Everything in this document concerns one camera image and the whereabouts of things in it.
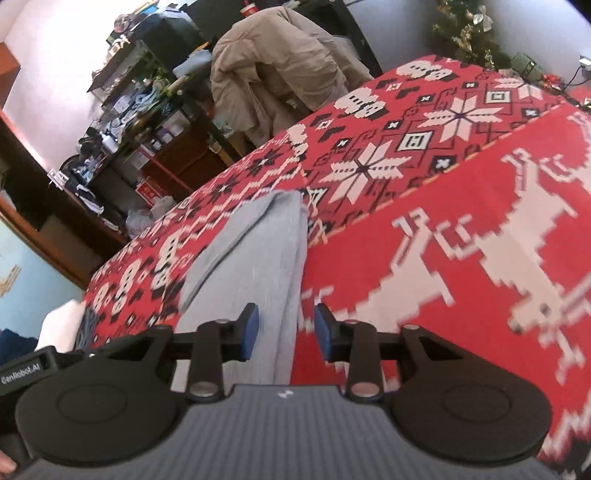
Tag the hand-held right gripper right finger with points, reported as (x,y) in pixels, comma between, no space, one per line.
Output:
(322,334)

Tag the beige padded coat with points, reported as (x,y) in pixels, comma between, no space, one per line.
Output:
(258,60)

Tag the dark blue cloth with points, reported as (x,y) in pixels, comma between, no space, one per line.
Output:
(16,344)

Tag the cluttered black shelf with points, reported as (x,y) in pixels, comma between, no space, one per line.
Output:
(138,69)

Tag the light blue pouch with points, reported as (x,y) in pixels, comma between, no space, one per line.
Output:
(191,62)

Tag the red patterned blanket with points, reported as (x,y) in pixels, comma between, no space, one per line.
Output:
(415,184)

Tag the white red printed plastic bag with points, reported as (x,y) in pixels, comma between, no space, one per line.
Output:
(138,221)

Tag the blue grey knit garment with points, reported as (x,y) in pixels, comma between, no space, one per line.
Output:
(90,327)

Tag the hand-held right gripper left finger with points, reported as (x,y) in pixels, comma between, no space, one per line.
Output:
(250,332)

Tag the red cup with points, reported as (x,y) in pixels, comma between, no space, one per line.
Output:
(249,8)

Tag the white folded cloth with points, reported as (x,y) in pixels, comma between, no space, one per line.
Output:
(62,323)

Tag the red carton box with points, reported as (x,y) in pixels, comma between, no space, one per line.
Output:
(147,191)

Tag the plain white plastic bag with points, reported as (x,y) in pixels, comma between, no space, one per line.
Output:
(162,205)

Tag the person's left hand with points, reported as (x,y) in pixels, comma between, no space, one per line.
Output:
(5,464)

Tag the christmas tree with gold tinsel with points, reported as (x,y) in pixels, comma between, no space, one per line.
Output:
(461,27)

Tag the wooden drawer cabinet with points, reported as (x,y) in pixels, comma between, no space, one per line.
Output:
(184,161)

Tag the grey polo shirt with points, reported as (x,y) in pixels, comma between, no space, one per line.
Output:
(258,249)

